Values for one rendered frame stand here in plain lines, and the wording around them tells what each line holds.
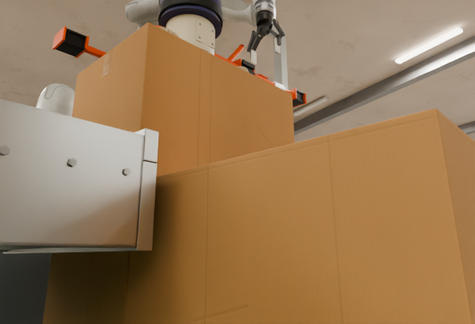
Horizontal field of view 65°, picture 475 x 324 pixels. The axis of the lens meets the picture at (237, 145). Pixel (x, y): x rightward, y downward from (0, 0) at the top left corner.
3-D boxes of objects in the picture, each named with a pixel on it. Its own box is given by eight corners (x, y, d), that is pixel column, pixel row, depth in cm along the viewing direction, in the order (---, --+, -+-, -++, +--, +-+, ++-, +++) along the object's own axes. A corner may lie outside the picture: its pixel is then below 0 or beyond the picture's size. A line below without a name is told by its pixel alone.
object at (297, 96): (295, 97, 164) (295, 87, 165) (282, 102, 169) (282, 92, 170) (307, 103, 169) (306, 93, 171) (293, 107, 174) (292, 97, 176)
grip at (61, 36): (62, 39, 119) (64, 25, 121) (51, 49, 125) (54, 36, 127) (88, 49, 125) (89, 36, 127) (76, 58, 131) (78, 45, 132)
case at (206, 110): (136, 182, 80) (148, 21, 92) (60, 201, 107) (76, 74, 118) (297, 206, 122) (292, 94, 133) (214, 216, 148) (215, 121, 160)
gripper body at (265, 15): (251, 17, 168) (251, 35, 166) (266, 8, 163) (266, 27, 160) (262, 24, 173) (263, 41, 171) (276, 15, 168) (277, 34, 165)
